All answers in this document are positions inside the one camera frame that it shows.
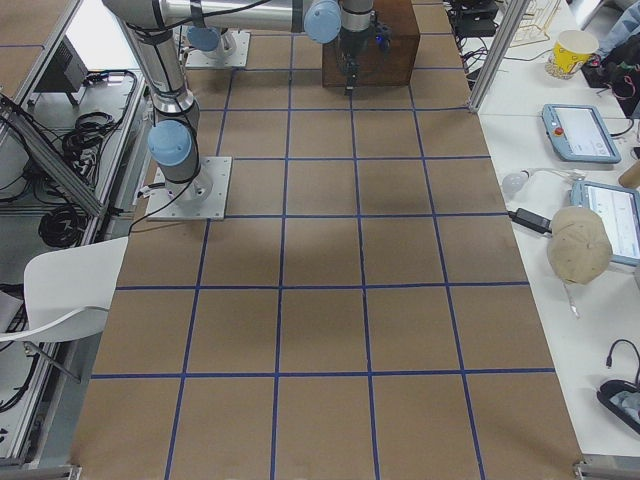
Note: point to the dark wooden drawer cabinet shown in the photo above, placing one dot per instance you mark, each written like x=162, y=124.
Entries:
x=405, y=38

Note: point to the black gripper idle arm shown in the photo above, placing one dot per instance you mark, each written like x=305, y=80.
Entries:
x=350, y=43

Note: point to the beige cap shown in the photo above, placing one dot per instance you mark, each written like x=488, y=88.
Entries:
x=579, y=250

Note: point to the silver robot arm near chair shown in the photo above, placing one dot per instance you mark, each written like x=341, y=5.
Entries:
x=149, y=27

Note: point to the cardboard tube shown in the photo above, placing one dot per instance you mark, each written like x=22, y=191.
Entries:
x=631, y=177

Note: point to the white light bulb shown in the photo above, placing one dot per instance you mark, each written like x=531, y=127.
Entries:
x=514, y=182

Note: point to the black power adapter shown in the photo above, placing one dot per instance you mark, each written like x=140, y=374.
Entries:
x=531, y=221

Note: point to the blue teach pendant lower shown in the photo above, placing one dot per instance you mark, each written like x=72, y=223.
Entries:
x=618, y=208

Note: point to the aluminium frame post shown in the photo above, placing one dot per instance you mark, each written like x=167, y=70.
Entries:
x=501, y=43

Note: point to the blue teach pendant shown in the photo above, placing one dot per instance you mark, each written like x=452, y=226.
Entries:
x=577, y=133
x=618, y=208

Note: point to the blue teach pendant upper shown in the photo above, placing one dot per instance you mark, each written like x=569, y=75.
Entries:
x=577, y=133

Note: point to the gold wire rack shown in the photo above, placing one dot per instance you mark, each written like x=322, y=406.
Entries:
x=535, y=23

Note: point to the yellow popcorn cup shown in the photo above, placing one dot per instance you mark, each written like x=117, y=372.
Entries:
x=571, y=51

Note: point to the white chair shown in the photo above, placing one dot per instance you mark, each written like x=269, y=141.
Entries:
x=68, y=292

